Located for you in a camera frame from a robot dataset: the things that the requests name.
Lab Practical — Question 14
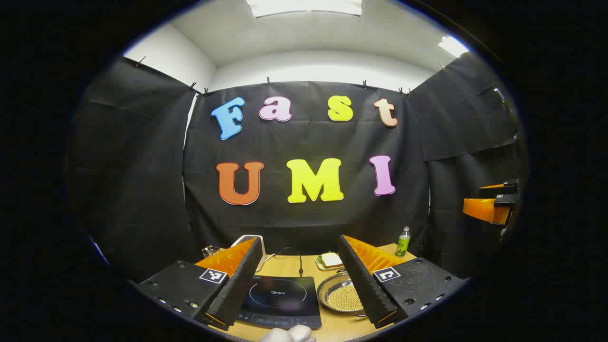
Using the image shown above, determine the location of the black backdrop cloth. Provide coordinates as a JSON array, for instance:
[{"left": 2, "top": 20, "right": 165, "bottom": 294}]
[{"left": 69, "top": 52, "right": 523, "bottom": 281}]

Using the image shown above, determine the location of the green label drink bottle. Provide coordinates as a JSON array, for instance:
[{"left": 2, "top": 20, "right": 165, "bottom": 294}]
[{"left": 396, "top": 227, "right": 411, "bottom": 257}]

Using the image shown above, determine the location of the large ceiling light panel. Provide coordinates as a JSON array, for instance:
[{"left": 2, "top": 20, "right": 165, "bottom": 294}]
[{"left": 246, "top": 0, "right": 362, "bottom": 19}]

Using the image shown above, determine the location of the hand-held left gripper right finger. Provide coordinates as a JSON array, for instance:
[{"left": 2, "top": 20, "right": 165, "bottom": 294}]
[{"left": 338, "top": 235, "right": 471, "bottom": 329}]

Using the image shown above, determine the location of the stainless steel pot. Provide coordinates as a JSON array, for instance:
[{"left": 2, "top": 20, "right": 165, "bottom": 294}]
[{"left": 317, "top": 268, "right": 369, "bottom": 318}]

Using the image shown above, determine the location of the pale green sandwich plate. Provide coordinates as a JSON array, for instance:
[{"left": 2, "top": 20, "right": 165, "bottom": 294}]
[{"left": 315, "top": 254, "right": 345, "bottom": 271}]

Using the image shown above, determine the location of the black induction cooktop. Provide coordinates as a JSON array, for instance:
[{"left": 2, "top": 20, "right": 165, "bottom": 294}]
[{"left": 236, "top": 275, "right": 322, "bottom": 330}]

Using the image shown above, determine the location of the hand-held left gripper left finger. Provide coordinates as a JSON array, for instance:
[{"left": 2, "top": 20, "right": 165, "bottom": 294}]
[{"left": 134, "top": 237, "right": 265, "bottom": 332}]

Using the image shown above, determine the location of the pile of soybeans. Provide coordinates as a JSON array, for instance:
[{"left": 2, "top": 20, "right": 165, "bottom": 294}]
[{"left": 328, "top": 284, "right": 364, "bottom": 312}]

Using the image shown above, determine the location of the white toaster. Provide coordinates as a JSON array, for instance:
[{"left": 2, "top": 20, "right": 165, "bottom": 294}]
[{"left": 231, "top": 235, "right": 266, "bottom": 271}]

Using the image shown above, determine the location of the small ceiling light panel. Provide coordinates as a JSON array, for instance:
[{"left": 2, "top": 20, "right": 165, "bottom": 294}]
[{"left": 438, "top": 36, "right": 470, "bottom": 58}]

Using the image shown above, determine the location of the black power cable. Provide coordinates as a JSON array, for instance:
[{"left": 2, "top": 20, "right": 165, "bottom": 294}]
[{"left": 266, "top": 247, "right": 304, "bottom": 277}]

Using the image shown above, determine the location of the row of black cloth clips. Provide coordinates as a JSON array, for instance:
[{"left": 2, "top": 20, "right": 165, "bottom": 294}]
[{"left": 134, "top": 56, "right": 447, "bottom": 96}]

